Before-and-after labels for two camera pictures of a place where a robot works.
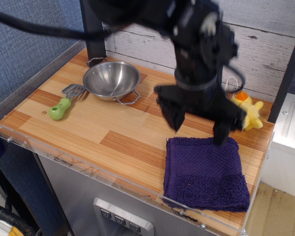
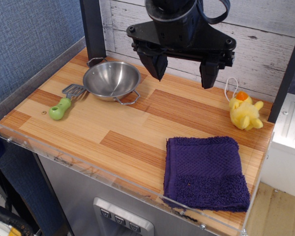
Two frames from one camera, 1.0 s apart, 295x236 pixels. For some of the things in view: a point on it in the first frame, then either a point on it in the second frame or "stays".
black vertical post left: [94, 31] stays
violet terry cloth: [199, 174] stays
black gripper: [209, 103] → [190, 39]
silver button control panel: [110, 220] stays
